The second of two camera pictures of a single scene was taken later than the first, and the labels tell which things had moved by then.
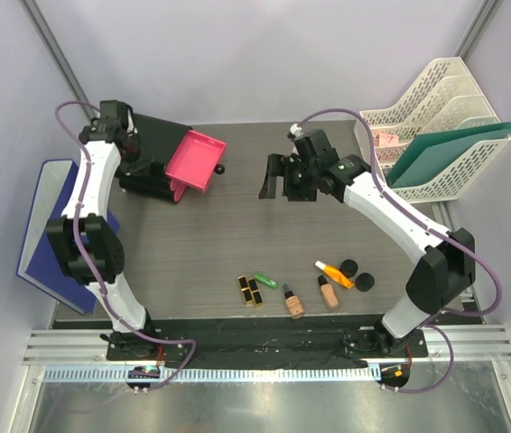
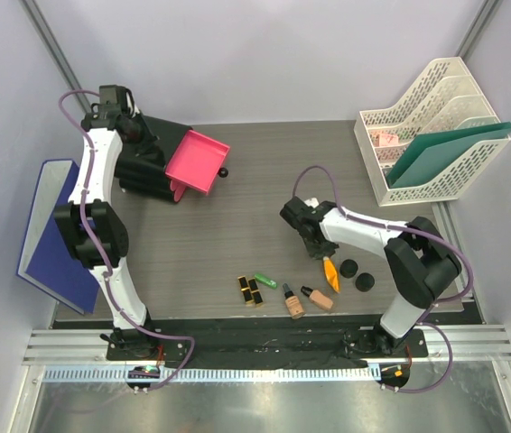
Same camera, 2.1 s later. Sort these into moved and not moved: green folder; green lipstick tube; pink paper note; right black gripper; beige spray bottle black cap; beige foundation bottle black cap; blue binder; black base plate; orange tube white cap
Moved: orange tube white cap; right black gripper; beige foundation bottle black cap
Not moved: green folder; green lipstick tube; blue binder; pink paper note; black base plate; beige spray bottle black cap
